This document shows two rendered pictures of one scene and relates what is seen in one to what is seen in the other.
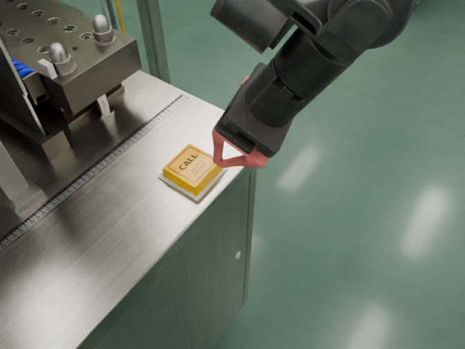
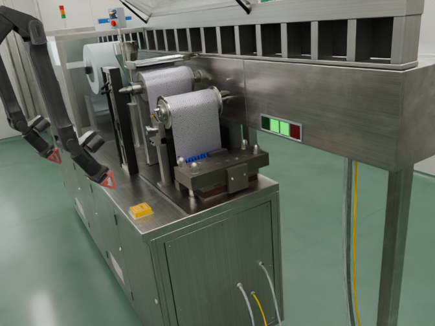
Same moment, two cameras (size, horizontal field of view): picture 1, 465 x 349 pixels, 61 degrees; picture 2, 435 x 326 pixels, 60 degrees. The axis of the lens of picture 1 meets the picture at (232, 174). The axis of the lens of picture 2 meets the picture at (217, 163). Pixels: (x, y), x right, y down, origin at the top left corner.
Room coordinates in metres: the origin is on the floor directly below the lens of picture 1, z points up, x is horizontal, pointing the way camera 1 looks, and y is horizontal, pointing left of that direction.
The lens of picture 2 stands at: (1.31, -1.04, 1.62)
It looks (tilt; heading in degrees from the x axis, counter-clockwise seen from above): 21 degrees down; 115
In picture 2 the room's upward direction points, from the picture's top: 6 degrees counter-clockwise
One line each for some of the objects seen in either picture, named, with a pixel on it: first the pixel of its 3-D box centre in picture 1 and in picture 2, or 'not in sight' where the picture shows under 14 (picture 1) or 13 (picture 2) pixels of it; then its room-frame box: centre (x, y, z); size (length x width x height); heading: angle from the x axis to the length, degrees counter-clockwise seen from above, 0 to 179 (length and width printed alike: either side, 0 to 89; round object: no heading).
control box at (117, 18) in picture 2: not in sight; (116, 18); (0.00, 0.69, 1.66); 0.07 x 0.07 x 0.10; 81
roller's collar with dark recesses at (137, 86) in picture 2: not in sight; (136, 88); (0.21, 0.47, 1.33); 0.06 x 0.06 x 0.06; 54
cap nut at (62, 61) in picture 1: (59, 56); (182, 162); (0.53, 0.27, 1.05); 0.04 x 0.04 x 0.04
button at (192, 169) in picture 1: (192, 168); (140, 209); (0.42, 0.07, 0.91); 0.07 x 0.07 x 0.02; 54
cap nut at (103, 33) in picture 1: (102, 28); (194, 167); (0.61, 0.22, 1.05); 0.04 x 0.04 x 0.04
